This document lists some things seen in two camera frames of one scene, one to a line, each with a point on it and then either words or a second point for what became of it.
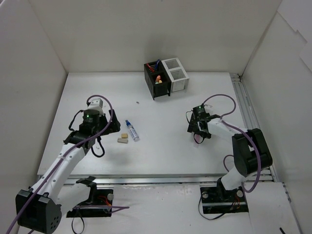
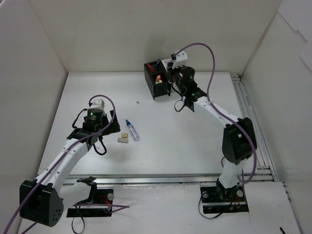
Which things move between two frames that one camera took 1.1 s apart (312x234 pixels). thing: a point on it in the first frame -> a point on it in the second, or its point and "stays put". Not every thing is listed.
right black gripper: (195, 126) -> (172, 76)
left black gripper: (113, 122) stays put
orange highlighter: (158, 78) stays put
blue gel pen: (158, 61) stays put
